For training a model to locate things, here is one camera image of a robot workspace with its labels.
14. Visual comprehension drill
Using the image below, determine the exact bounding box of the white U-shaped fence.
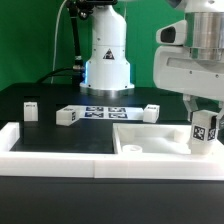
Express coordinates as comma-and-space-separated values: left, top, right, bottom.
0, 122, 224, 181

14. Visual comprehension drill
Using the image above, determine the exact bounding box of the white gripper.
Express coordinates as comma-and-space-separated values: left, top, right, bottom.
153, 46, 224, 130

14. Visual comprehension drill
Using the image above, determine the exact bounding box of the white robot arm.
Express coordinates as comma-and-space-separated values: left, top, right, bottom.
80, 0, 224, 129

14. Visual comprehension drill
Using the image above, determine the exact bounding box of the white cable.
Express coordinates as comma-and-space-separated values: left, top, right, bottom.
50, 0, 69, 84

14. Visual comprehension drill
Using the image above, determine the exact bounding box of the black cable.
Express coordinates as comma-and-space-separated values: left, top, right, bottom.
35, 8, 86, 84

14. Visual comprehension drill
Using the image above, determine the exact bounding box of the printed marker sheet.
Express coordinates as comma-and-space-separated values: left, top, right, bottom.
63, 105, 143, 120

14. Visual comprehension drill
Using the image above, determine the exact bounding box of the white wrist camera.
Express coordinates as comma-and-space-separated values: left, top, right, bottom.
156, 20, 187, 46

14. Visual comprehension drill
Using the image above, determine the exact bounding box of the white square tabletop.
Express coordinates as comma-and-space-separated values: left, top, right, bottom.
112, 122, 224, 156

